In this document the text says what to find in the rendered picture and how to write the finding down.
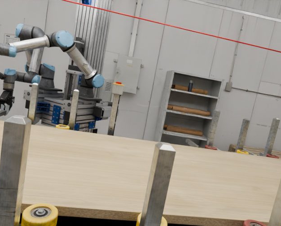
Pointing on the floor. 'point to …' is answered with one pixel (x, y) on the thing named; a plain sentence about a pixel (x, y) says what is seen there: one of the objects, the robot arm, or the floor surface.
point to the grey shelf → (160, 131)
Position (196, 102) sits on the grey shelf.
